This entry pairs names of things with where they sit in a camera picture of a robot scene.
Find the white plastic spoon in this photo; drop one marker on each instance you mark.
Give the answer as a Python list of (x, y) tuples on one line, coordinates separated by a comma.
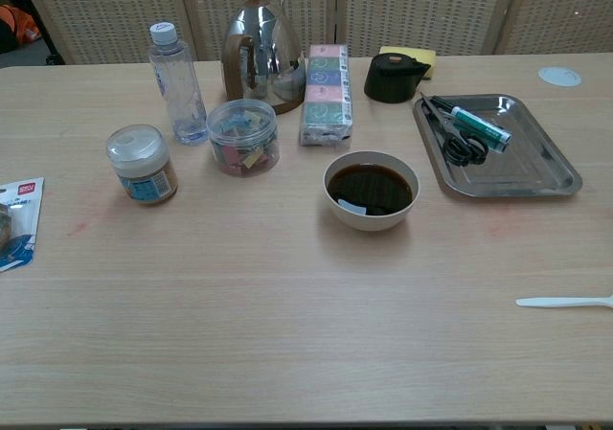
[(551, 301)]

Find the clear plastic water bottle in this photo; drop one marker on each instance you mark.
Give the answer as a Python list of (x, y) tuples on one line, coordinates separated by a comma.
[(179, 90)]

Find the green marker pen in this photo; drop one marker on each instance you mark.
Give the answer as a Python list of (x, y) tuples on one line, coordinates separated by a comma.
[(483, 130)]

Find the wooden rattan folding screen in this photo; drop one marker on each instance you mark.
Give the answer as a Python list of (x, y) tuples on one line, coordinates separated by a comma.
[(407, 8)]

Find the orange object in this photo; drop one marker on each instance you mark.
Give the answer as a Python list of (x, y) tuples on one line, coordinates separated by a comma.
[(21, 25)]

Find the small black teapot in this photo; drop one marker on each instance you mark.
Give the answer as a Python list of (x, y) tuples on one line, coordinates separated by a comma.
[(388, 83)]

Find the white round table grommet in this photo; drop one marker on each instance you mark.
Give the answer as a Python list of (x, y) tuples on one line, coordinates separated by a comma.
[(559, 76)]

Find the multicolour tissue pack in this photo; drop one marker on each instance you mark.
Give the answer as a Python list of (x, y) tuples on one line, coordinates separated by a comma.
[(325, 95)]

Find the yellow sponge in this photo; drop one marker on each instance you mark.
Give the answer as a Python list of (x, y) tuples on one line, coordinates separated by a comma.
[(424, 56)]

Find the clear jar of binder clips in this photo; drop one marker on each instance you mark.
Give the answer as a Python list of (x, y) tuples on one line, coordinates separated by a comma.
[(243, 142)]

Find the stainless steel tray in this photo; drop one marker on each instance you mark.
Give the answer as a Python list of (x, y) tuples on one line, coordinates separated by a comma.
[(527, 174)]

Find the small white-lidded can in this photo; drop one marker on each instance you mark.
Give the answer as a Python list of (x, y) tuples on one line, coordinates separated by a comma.
[(141, 166)]

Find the beige bowl of dark liquid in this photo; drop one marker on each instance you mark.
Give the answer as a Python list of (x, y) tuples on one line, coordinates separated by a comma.
[(369, 223)]

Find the steel gooseneck kettle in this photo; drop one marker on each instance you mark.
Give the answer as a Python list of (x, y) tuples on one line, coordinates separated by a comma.
[(268, 42)]

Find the black scissors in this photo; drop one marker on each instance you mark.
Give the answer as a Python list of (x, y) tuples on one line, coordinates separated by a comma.
[(462, 148)]

